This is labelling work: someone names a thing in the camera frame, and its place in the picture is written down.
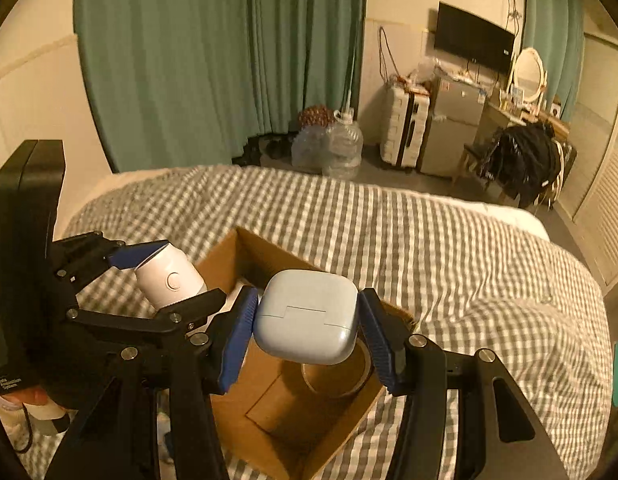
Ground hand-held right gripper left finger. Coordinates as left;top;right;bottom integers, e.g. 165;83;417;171
44;286;260;480

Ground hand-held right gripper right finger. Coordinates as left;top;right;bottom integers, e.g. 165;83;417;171
358;288;570;480

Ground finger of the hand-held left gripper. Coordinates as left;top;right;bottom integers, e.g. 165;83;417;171
53;231;170;292
65;287;226;347

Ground white cylindrical bottle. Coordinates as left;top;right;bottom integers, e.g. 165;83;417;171
133;244;210;337

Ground pale blue plastic case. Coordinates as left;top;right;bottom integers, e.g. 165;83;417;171
252;269;361;365

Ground brown tape roll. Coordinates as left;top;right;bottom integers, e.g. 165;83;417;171
299;341;375;399

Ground brown cardboard box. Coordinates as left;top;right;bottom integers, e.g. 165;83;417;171
154;226;416;480

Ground grey checkered blanket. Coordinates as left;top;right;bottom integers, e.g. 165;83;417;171
19;163;616;480

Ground dark shoes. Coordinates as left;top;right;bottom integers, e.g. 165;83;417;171
233;134;297;167

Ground white bed sheet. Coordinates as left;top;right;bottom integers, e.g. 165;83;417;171
461;199;552;242

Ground clear plastic bag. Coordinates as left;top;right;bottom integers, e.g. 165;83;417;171
290;125;336;172

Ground wide green curtain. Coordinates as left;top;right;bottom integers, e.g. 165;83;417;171
73;0;254;174
246;0;368;137

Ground clear water jug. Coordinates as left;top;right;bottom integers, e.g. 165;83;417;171
323;109;365;179

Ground wooden chair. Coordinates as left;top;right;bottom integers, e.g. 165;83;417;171
451;141;496;187

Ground white suitcase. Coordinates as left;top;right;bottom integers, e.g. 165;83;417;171
380;81;432;171

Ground brown dried flower bunch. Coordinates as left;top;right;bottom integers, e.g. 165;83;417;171
297;104;336;129

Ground silver mini fridge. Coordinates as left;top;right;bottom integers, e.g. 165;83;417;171
418;77;488;179

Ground black clothing pile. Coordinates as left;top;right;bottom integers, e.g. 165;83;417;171
478;121;566;209

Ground wooden dressing table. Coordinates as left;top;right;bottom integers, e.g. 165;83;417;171
480;99;573;162

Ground white louvred wardrobe door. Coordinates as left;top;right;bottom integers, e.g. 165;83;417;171
570;34;618;297

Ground white oval mirror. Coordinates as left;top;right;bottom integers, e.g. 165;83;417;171
508;47;548;107

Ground black flat television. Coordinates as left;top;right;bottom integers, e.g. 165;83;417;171
435;1;516;74

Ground narrow green curtain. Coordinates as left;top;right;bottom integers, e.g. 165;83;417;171
520;0;588;122

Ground thin black cable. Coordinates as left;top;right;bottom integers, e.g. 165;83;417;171
8;404;40;455

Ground black wall cable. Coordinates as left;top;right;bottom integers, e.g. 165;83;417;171
378;24;396;82

